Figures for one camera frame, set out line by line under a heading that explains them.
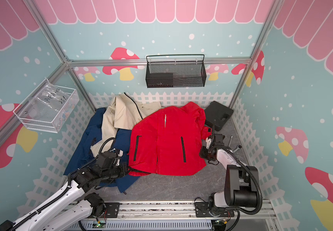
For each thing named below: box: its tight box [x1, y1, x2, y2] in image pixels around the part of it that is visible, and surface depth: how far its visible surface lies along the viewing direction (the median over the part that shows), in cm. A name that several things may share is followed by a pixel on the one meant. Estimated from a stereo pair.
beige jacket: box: [90, 92, 163, 157], surface depth 98 cm
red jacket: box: [127, 101, 213, 176], surface depth 99 cm
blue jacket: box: [63, 107, 141, 193], surface depth 87 cm
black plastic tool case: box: [204, 100, 234, 132], surface depth 114 cm
